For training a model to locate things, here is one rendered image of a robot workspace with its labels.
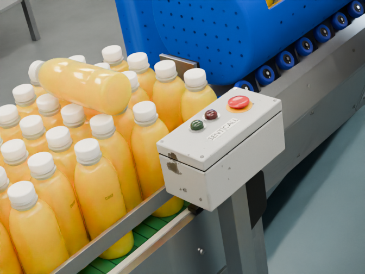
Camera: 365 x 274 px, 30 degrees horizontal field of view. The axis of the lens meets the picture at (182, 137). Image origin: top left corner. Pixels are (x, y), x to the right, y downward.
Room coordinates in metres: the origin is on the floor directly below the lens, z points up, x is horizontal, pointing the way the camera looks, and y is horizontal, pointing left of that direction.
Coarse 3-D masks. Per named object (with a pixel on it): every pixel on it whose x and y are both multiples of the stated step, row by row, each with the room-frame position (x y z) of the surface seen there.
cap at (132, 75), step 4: (124, 72) 1.14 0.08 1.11; (128, 72) 1.13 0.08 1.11; (132, 72) 1.13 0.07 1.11; (128, 76) 1.12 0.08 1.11; (132, 76) 1.11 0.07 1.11; (136, 76) 1.12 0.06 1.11; (132, 80) 1.11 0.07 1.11; (136, 80) 1.11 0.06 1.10; (132, 84) 1.11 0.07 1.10; (136, 84) 1.11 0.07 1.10
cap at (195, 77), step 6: (186, 72) 1.09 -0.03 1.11; (192, 72) 1.09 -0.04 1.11; (198, 72) 1.08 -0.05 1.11; (204, 72) 1.08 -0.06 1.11; (186, 78) 1.07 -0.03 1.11; (192, 78) 1.06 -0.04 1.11; (198, 78) 1.06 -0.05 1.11; (204, 78) 1.07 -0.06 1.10; (186, 84) 1.08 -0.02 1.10; (192, 84) 1.06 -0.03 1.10; (198, 84) 1.06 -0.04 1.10
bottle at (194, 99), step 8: (192, 88) 1.07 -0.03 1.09; (200, 88) 1.06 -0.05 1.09; (208, 88) 1.08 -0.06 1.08; (184, 96) 1.07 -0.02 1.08; (192, 96) 1.06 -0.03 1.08; (200, 96) 1.06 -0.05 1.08; (208, 96) 1.06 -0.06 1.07; (216, 96) 1.08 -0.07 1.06; (184, 104) 1.07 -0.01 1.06; (192, 104) 1.06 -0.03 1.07; (200, 104) 1.05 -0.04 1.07; (208, 104) 1.05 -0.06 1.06; (184, 112) 1.06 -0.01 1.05; (192, 112) 1.05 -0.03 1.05; (184, 120) 1.07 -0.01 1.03
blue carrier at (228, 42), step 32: (160, 0) 1.41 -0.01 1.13; (192, 0) 1.34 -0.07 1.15; (224, 0) 1.27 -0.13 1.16; (256, 0) 1.26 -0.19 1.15; (288, 0) 1.32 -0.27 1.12; (320, 0) 1.39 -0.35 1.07; (352, 0) 1.56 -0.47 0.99; (160, 32) 1.42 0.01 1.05; (192, 32) 1.35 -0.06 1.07; (224, 32) 1.28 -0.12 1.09; (256, 32) 1.24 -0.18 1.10; (288, 32) 1.32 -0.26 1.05; (224, 64) 1.29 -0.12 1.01; (256, 64) 1.26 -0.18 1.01
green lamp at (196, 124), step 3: (195, 120) 0.93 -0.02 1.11; (198, 120) 0.93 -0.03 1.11; (192, 123) 0.92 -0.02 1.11; (195, 123) 0.92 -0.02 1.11; (198, 123) 0.92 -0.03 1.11; (201, 123) 0.92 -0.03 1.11; (192, 126) 0.92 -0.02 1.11; (195, 126) 0.91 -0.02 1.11; (198, 126) 0.91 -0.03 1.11; (201, 126) 0.91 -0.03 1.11; (192, 129) 0.91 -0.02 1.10; (195, 129) 0.91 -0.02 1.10; (198, 129) 0.91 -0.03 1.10
